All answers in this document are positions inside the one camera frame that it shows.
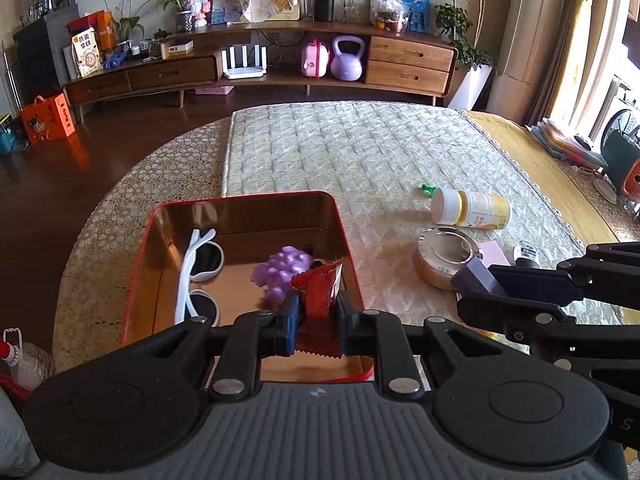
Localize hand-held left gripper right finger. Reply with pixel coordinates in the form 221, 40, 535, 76
336, 290, 507, 402

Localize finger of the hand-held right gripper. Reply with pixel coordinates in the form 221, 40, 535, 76
456, 294, 640, 386
487, 241, 640, 307

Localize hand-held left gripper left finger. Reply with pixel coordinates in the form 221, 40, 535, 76
127, 290, 301, 403

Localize red snack packet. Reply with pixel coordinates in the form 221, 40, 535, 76
290, 260, 346, 358

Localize small purple box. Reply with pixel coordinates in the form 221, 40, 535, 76
450, 257, 506, 301

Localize white and yellow bottle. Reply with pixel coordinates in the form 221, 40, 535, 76
431, 187, 512, 231

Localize red tin box gold inside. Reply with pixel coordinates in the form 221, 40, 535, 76
120, 191, 376, 383

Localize small blue white bottle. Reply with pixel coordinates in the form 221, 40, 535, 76
514, 241, 538, 267

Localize purple plastic toy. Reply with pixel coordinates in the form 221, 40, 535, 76
251, 246, 323, 311

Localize small pink box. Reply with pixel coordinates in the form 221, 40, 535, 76
477, 241, 513, 267

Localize round gold tin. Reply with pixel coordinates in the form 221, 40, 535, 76
417, 226, 482, 291

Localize white sunglasses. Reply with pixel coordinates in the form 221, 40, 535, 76
174, 229, 224, 328

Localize white plate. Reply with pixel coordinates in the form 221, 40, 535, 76
592, 177, 618, 205

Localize yellow tablecloth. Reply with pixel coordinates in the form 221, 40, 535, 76
465, 110, 640, 326

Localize stack of magazines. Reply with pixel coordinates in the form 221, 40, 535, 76
530, 117, 608, 171

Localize dark green chair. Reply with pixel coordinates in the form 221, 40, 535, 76
600, 132, 640, 181

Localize white washing machine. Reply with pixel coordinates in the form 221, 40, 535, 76
602, 77, 640, 151

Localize lace patterned tablecloth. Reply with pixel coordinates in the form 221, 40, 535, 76
52, 115, 236, 373

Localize white planter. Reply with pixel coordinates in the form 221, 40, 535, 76
447, 62, 496, 111

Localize beige column air conditioner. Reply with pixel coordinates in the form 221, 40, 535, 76
487, 0, 586, 126

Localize long wooden tv cabinet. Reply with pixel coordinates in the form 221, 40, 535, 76
62, 20, 458, 108

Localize beige curtain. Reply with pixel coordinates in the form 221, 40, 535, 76
545, 0, 636, 131

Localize clear plastic bottle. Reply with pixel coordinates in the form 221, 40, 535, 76
2, 327, 56, 392

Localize purple kettlebell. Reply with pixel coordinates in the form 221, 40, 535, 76
330, 35, 366, 81

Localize pink toy case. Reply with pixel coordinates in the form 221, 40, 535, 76
300, 39, 333, 78

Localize white router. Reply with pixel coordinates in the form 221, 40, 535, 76
221, 44, 267, 80

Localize large leafy indoor tree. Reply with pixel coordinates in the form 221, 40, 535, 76
430, 0, 503, 71

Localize blue packet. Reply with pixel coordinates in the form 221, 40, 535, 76
402, 0, 432, 33

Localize clear bag of fruit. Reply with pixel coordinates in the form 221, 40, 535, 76
370, 0, 411, 33

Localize glass teapot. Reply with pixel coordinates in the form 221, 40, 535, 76
149, 29, 173, 58

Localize orange gift box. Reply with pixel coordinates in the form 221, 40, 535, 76
20, 92, 76, 145

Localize pastel picture box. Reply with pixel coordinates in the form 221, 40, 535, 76
210, 0, 241, 25

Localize cereal box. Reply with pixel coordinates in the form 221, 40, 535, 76
72, 30, 105, 78

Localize small potted green plant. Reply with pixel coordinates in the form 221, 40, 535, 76
105, 0, 151, 56

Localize red orange gift bag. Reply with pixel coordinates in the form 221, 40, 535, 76
67, 10, 116, 53

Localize dark tall cabinet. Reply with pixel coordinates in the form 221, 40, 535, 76
12, 5, 83, 111

